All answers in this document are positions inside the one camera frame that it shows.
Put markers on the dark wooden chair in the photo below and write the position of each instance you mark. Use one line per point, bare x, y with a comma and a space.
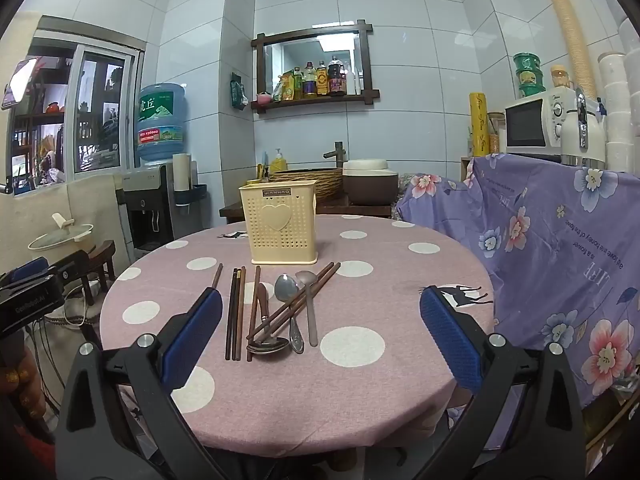
102, 260

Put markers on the grey metal spoon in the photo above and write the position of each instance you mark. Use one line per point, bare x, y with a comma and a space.
312, 320

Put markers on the wooden framed mirror shelf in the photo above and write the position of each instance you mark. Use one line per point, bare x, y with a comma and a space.
367, 60

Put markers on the dark wooden side table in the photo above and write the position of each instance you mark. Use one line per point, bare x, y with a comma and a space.
350, 207

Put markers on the white paper cup holder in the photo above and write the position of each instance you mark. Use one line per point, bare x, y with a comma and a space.
182, 175

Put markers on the black chopstick with gold band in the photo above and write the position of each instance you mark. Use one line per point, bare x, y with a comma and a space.
230, 315
235, 315

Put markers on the yellow packet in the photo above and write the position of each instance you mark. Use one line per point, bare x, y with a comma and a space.
287, 87

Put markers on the bamboo style faucet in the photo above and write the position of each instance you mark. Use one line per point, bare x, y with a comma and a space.
337, 152

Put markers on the yellow roll package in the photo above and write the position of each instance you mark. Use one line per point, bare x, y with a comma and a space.
479, 125

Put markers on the white bottle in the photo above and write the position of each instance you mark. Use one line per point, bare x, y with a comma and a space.
350, 82

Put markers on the yellow soap pump bottle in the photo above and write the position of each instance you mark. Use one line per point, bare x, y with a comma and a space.
278, 162

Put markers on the dark soy sauce bottle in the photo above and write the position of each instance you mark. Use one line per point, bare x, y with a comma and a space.
336, 77

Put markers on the white microwave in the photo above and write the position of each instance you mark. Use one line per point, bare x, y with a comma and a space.
530, 122

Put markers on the pink polka dot tablecloth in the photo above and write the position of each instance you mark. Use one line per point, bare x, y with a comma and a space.
360, 385

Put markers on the green wall hung bag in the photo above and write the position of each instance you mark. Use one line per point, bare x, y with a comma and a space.
238, 92

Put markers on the purple floral cloth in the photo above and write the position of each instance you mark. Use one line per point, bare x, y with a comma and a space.
550, 260

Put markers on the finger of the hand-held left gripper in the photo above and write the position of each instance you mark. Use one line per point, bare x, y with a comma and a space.
30, 267
75, 270

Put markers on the white pot with glass lid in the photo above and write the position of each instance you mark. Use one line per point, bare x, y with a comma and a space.
60, 237

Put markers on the woven basket basin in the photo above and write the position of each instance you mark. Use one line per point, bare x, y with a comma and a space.
325, 182

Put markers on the stacks of white cups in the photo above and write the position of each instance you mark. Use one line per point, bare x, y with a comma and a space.
620, 105

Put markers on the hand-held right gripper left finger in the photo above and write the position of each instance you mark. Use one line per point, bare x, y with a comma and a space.
195, 340

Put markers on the person's left hand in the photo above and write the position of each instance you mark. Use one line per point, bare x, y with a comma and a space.
20, 382

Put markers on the cream plastic utensil holder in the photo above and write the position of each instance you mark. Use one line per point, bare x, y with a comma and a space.
277, 220

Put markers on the blue water jug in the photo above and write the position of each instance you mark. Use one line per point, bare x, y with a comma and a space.
162, 120

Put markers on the stack of green bowls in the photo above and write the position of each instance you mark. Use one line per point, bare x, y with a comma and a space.
527, 75

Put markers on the green capped oil bottle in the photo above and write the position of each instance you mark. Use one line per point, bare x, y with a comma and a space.
298, 85

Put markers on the pink bowl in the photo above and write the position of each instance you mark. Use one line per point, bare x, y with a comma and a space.
263, 97

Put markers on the brown white rice cooker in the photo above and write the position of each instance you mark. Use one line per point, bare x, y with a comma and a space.
370, 182

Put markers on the sliding window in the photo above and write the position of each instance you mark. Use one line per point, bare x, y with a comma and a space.
72, 110

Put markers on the orange lidded jar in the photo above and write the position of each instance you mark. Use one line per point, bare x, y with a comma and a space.
561, 77

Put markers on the glass jar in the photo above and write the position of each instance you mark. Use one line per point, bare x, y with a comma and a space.
496, 132

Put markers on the brown wooden spoon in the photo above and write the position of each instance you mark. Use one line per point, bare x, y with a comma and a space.
263, 300

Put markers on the tall stack of paper cups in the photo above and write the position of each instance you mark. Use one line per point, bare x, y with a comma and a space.
570, 35

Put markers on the white black water dispenser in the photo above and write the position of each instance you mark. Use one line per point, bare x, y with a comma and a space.
145, 200

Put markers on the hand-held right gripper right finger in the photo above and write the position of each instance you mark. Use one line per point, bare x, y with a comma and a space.
450, 335

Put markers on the smartphone on stand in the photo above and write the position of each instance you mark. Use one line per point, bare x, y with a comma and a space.
20, 82

